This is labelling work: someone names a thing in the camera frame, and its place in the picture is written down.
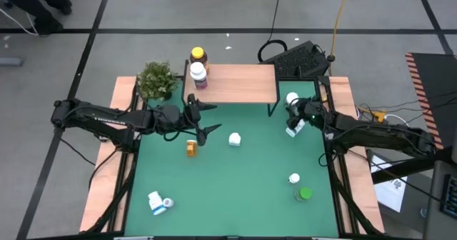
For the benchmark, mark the white bottle purple label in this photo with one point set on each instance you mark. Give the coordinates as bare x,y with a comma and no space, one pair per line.
197,70

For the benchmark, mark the grey equipment cart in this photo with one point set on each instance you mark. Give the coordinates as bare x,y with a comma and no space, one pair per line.
437,204

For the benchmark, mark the white bottle blue label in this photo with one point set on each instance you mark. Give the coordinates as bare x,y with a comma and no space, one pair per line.
156,201
292,98

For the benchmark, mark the person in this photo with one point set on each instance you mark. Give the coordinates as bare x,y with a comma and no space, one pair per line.
48,24

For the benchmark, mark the small white bottle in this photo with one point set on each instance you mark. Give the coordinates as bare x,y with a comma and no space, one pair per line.
168,202

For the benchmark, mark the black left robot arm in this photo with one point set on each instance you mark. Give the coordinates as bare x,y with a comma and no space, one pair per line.
107,116

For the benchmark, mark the black equipment case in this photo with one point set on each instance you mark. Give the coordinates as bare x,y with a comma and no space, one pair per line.
300,59

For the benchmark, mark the dark bottle yellow cap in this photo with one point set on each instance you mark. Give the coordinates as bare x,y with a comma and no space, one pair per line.
197,52

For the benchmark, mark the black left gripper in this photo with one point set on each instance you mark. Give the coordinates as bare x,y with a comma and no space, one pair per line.
182,118

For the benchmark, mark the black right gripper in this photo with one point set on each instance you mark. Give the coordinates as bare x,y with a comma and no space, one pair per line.
316,113

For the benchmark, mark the potted green plant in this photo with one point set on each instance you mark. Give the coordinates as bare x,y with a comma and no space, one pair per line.
157,79

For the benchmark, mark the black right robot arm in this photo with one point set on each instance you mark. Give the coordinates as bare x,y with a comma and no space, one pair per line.
375,133

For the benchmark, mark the clear bottle green cap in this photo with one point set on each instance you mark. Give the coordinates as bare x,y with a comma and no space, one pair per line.
305,193

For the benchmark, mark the white paper sheet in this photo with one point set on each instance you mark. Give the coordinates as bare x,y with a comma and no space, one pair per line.
391,190

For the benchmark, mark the white bottle dark label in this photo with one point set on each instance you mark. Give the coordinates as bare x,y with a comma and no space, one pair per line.
294,178

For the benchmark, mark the black hazard-striped floor mat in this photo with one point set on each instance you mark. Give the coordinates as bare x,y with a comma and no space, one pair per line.
439,90

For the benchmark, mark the orange translucent pill bottle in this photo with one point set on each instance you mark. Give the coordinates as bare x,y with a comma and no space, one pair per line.
191,149

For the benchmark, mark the white round cap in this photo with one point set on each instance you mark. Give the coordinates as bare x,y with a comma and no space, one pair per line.
234,139

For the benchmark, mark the yellow power plug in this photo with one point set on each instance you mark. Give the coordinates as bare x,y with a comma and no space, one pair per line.
380,116

